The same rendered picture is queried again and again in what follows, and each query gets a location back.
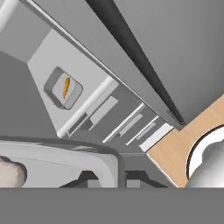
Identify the white round object black rim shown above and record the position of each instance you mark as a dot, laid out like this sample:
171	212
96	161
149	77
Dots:
197	151

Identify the grey fridge door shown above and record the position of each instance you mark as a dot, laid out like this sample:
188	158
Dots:
189	43

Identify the white fridge rack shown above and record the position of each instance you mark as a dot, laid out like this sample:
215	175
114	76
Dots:
124	122
87	106
143	130
156	137

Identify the grey container with shrimp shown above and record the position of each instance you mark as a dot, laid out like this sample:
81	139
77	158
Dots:
52	87

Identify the orange shrimp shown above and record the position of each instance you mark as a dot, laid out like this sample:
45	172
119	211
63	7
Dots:
66	87

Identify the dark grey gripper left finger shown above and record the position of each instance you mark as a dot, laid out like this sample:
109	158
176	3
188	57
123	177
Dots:
84	178

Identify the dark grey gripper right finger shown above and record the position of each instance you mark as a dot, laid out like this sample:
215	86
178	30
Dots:
137	176

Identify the grey open fridge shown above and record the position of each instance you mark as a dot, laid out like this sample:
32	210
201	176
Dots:
17	110

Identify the pale garlic bulb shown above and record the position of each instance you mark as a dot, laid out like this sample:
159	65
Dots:
10	172

